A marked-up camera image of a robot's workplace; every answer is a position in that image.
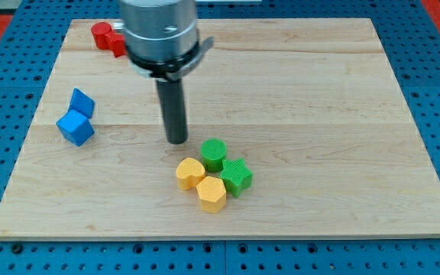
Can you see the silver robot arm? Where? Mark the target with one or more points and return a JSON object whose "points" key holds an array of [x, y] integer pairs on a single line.
{"points": [[162, 37]]}

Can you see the blue cube block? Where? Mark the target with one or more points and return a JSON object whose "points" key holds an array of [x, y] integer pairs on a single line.
{"points": [[75, 127]]}

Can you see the green cylinder block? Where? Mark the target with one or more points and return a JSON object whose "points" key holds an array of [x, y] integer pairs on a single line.
{"points": [[213, 152]]}

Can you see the green star block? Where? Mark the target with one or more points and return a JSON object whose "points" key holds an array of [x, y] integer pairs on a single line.
{"points": [[236, 176]]}

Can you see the yellow heart block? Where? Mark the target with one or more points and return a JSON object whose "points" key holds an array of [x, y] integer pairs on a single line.
{"points": [[189, 173]]}

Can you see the yellow hexagon block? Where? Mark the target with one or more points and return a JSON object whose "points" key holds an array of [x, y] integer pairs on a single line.
{"points": [[212, 194]]}

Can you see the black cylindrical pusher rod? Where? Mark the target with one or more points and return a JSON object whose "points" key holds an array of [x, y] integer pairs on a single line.
{"points": [[173, 110]]}

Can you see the wooden board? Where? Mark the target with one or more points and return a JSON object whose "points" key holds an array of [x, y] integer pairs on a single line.
{"points": [[312, 105]]}

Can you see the red angular block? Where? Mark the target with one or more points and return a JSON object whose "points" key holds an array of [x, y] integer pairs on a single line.
{"points": [[115, 42]]}

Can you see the blue slanted block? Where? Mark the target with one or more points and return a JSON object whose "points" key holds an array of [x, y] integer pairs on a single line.
{"points": [[81, 103]]}

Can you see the red cylinder block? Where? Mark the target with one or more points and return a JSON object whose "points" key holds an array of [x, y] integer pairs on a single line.
{"points": [[99, 31]]}

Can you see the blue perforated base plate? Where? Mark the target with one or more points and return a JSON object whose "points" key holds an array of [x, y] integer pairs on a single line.
{"points": [[28, 49]]}

